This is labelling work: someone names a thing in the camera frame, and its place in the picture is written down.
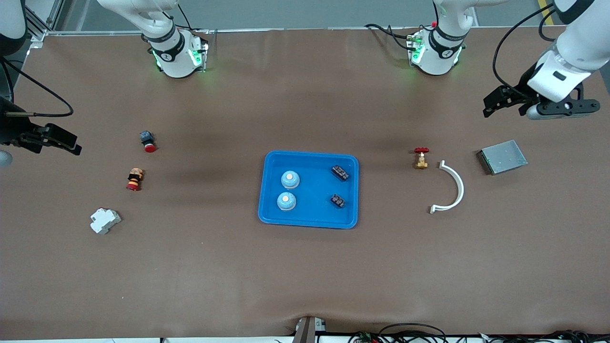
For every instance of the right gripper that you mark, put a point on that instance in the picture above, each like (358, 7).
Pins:
(10, 129)

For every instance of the white circuit breaker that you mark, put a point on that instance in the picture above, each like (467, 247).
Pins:
(105, 221)

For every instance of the grey metal box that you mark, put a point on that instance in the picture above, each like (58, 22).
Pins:
(503, 157)

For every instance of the blue bell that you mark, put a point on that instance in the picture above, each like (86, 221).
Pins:
(290, 180)
(286, 202)

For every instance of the brown table mat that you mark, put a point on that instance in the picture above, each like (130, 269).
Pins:
(305, 276)

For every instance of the blue plastic tray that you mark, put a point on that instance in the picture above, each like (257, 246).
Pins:
(314, 190)

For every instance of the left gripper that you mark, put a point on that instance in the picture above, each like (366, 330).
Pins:
(521, 89)

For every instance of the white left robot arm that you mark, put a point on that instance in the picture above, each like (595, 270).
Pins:
(436, 57)

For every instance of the red button with orange body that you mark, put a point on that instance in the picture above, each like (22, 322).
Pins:
(135, 179)

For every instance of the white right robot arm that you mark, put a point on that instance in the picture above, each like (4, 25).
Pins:
(174, 57)

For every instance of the aluminium frame corner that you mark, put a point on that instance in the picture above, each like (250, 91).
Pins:
(38, 38)

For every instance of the red button with dark body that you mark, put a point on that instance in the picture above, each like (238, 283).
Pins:
(147, 140)

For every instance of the black electrolytic capacitor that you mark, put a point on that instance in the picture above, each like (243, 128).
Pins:
(340, 174)
(338, 201)

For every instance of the white curved plastic bracket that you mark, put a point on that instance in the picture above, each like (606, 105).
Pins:
(460, 183)

